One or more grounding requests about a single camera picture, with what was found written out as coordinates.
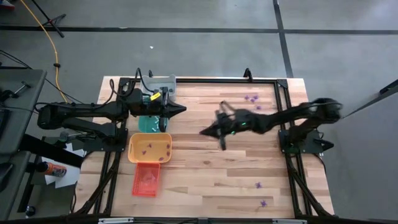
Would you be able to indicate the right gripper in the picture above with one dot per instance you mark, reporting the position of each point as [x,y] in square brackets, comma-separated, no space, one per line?
[228,123]

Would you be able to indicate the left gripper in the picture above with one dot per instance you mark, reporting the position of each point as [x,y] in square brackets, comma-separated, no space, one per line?
[155,109]

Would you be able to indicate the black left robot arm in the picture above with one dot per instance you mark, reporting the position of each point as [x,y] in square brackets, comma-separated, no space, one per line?
[87,109]

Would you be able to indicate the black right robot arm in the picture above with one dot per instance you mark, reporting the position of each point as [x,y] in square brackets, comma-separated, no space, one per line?
[280,118]

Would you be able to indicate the translucent white decoration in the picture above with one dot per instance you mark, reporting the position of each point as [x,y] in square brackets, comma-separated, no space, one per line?
[148,180]

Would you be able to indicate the yellow label tag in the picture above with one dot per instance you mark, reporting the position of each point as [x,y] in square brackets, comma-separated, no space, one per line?
[155,96]

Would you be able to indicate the white plastic bin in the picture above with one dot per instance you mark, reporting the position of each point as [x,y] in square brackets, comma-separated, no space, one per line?
[169,82]

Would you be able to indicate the teal plastic bin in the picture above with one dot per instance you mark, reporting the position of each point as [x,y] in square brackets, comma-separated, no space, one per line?
[146,124]

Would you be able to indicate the yellow plastic bin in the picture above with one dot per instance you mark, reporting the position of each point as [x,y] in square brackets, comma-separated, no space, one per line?
[154,138]

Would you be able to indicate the orange plastic basket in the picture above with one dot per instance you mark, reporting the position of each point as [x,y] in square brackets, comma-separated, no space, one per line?
[136,186]

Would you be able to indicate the white paper sheets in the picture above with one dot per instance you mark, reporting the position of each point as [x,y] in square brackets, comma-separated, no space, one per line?
[70,177]

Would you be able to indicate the black desk crossbar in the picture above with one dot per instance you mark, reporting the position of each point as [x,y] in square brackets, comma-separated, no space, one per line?
[53,152]

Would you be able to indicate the orange spray bottle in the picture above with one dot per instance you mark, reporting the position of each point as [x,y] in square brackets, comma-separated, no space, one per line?
[56,170]

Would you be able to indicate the grey desk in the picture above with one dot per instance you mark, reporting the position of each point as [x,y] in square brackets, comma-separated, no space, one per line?
[17,186]
[28,93]

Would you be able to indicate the black tripod stand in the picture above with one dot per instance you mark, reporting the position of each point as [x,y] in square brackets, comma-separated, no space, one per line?
[49,20]

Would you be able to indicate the small black round knob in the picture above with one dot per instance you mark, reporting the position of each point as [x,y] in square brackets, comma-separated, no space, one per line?
[30,211]

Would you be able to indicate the black slanted pole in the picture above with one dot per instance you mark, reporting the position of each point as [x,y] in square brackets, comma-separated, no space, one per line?
[388,88]

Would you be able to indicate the person's shoe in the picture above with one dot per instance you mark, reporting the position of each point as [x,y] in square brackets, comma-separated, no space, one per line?
[6,4]

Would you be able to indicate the black frame bracket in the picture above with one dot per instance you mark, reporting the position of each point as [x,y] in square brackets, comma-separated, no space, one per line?
[247,74]
[150,74]

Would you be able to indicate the grey metal bracket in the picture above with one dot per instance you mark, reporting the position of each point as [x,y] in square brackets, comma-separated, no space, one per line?
[289,221]
[115,220]

